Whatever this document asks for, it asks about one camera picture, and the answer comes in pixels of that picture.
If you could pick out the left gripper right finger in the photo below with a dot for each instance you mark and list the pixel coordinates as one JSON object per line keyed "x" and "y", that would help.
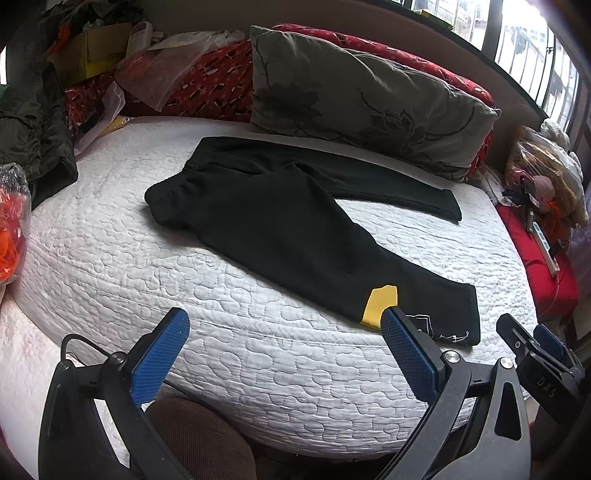
{"x": 475, "y": 425}

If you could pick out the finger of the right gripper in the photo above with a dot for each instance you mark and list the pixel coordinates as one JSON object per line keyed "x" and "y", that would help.
{"x": 553, "y": 346}
{"x": 525, "y": 348}

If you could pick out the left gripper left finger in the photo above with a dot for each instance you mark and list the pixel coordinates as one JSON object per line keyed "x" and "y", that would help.
{"x": 93, "y": 424}

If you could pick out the black pants with yellow patch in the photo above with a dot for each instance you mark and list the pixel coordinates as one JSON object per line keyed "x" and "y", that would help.
{"x": 276, "y": 210}

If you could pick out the red cushion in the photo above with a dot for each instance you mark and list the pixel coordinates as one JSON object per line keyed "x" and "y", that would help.
{"x": 555, "y": 297}

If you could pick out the brown stool cushion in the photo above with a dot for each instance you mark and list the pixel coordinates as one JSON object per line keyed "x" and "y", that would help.
{"x": 206, "y": 445}

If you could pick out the cluttered toys pile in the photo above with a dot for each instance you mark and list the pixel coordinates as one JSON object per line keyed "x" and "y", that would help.
{"x": 544, "y": 179}

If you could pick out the orange items in plastic bag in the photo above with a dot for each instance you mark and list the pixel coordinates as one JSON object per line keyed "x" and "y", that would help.
{"x": 14, "y": 221}

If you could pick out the white quilted mattress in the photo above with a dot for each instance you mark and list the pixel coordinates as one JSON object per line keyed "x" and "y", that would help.
{"x": 285, "y": 373}

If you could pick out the grey floral pillow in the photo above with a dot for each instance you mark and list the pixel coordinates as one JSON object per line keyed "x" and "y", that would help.
{"x": 306, "y": 86}

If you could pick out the dark green jacket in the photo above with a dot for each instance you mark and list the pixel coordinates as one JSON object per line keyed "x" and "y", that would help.
{"x": 35, "y": 134}

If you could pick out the window with bars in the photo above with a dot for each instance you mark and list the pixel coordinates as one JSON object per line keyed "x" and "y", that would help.
{"x": 518, "y": 38}

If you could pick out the clear plastic bag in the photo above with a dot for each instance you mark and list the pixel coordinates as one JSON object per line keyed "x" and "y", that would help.
{"x": 151, "y": 75}

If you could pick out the red patterned blanket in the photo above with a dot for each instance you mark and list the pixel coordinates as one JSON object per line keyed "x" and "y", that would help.
{"x": 219, "y": 86}

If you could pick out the yellow cardboard box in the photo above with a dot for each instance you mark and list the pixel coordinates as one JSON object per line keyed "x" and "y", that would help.
{"x": 90, "y": 53}

